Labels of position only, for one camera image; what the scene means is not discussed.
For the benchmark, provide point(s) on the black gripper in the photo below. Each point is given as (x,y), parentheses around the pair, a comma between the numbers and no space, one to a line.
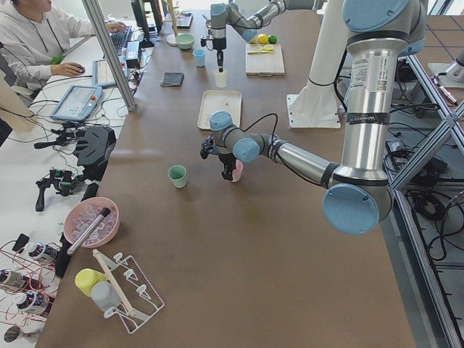
(227,159)
(219,44)

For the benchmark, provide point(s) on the pink cup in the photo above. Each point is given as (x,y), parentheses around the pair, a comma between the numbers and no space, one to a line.
(237,172)

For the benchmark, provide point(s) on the blue cup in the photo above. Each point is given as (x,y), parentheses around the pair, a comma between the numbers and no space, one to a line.
(199,57)

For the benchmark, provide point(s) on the cream cup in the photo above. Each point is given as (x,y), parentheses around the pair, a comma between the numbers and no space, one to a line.
(221,77)

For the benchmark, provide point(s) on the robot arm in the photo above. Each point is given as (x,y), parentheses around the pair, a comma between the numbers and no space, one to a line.
(222,15)
(376,34)

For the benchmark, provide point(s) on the cream rabbit tray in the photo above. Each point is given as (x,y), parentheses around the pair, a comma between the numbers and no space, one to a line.
(215,100)

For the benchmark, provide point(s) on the yellow plastic knife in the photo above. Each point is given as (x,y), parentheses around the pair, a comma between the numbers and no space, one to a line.
(259,52)

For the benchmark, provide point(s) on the light green bowl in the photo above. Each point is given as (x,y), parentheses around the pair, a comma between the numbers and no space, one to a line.
(185,41)

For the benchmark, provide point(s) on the wooden cutting board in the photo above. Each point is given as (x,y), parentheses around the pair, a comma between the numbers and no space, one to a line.
(265,64)

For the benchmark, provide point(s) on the green cup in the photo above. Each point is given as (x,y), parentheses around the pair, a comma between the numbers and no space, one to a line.
(177,175)

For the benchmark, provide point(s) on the green lime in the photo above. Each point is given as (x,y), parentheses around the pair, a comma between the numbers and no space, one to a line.
(272,39)

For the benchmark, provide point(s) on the grey folded cloth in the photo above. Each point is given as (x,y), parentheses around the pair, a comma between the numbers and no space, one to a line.
(172,79)

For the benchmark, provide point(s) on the black keyboard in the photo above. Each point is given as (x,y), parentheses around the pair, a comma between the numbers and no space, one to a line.
(121,38)

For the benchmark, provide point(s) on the metal tube with black cap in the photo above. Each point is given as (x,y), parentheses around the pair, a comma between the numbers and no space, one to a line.
(87,232)

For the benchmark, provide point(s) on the blue teach pendant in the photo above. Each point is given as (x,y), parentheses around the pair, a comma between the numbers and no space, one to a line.
(78,103)

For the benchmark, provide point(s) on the pink bowl with ice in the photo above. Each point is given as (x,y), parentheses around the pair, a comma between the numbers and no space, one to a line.
(82,216)

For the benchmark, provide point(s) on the wooden stick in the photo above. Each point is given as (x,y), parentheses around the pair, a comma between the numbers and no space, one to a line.
(108,266)

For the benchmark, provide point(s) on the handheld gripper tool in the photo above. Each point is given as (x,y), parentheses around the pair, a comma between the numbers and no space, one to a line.
(63,181)

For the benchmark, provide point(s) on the grey cup on rack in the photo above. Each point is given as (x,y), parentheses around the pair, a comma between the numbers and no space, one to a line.
(105,296)

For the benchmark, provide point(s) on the yellow cup on rack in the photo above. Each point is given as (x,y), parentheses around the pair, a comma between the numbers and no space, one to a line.
(87,278)

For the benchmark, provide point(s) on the seated person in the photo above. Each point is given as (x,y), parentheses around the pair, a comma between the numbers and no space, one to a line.
(35,37)

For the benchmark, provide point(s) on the aluminium frame post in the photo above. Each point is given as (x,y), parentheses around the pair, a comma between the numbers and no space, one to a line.
(95,15)

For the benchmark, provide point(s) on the white wire cup rack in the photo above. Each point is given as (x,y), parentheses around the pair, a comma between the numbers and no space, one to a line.
(138,289)

